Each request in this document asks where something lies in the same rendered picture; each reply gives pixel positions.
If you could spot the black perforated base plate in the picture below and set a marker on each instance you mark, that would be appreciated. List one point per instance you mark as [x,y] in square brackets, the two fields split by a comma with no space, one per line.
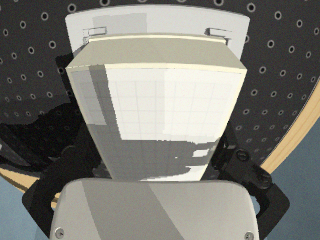
[39,114]

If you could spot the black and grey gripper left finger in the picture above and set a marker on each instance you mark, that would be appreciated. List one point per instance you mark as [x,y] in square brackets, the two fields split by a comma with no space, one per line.
[72,165]

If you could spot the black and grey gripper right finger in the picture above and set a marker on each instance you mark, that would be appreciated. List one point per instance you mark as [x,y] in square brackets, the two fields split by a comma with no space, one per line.
[239,168]

